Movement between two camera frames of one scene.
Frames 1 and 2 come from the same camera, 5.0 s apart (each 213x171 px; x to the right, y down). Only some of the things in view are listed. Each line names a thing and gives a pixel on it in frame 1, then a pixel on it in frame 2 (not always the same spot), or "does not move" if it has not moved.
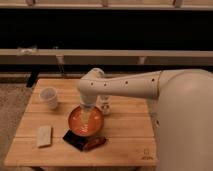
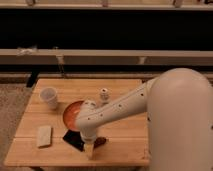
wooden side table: [57, 131] does not move
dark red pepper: [94, 142] does not move
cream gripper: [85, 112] to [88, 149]
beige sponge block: [43, 135] does not move
